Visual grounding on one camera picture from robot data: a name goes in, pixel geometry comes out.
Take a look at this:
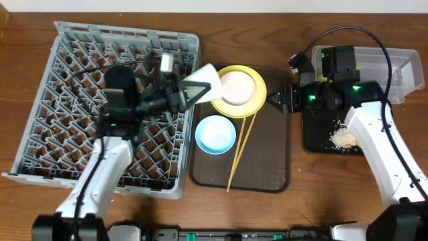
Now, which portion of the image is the white paper cup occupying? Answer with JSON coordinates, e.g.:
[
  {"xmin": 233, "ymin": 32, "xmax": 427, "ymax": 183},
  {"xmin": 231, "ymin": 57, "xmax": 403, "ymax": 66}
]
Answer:
[{"xmin": 183, "ymin": 64, "xmax": 223, "ymax": 104}]

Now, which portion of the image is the wooden chopstick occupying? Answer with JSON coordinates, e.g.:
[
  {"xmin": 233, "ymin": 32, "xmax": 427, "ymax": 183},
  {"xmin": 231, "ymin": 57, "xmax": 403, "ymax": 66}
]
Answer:
[
  {"xmin": 227, "ymin": 117, "xmax": 246, "ymax": 193},
  {"xmin": 234, "ymin": 112, "xmax": 257, "ymax": 174}
]

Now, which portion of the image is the white bowl with rice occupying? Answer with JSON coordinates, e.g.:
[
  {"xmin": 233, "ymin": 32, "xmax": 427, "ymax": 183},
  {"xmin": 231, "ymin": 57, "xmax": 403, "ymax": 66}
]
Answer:
[{"xmin": 220, "ymin": 71, "xmax": 255, "ymax": 106}]

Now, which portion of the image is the light blue bowl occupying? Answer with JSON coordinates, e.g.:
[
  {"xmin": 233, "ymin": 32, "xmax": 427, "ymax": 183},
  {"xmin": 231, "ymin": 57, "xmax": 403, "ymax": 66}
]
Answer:
[{"xmin": 195, "ymin": 115, "xmax": 237, "ymax": 155}]

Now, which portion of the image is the green snack wrapper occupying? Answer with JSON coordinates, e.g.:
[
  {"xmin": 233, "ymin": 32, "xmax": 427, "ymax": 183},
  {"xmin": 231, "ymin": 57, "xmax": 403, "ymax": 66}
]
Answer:
[{"xmin": 316, "ymin": 66, "xmax": 360, "ymax": 82}]

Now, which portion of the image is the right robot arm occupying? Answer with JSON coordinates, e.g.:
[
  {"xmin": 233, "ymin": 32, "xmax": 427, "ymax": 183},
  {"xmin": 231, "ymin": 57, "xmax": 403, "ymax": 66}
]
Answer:
[{"xmin": 267, "ymin": 45, "xmax": 427, "ymax": 240}]

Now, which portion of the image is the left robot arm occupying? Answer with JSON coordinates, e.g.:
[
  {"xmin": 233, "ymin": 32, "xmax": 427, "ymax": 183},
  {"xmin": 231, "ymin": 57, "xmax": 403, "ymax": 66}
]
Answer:
[{"xmin": 31, "ymin": 63, "xmax": 221, "ymax": 240}]

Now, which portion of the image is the yellow plate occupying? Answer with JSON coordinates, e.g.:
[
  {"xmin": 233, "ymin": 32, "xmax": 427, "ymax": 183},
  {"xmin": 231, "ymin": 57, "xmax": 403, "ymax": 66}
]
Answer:
[{"xmin": 211, "ymin": 65, "xmax": 267, "ymax": 118}]

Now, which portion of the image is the black tray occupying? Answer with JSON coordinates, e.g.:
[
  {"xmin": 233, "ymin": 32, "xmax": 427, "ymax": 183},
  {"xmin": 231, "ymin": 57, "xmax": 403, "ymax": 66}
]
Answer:
[{"xmin": 302, "ymin": 110, "xmax": 362, "ymax": 155}]

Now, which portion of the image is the spilled rice pile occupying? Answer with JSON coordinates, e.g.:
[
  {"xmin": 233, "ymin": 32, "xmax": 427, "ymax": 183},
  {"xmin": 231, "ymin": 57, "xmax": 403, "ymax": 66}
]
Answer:
[{"xmin": 329, "ymin": 119, "xmax": 360, "ymax": 151}]

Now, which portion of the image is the clear plastic bin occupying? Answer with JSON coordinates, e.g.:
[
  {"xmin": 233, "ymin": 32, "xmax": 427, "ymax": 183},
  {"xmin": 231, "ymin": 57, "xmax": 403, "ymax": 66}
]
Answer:
[{"xmin": 310, "ymin": 46, "xmax": 425, "ymax": 104}]

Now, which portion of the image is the brown serving tray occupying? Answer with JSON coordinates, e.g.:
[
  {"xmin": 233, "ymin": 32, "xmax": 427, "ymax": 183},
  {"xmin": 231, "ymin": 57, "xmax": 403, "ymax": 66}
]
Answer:
[{"xmin": 189, "ymin": 62, "xmax": 293, "ymax": 194}]

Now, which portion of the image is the grey plastic dish rack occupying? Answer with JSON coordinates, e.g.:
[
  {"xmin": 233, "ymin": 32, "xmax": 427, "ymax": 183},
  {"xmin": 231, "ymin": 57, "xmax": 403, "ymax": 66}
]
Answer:
[{"xmin": 5, "ymin": 21, "xmax": 202, "ymax": 199}]

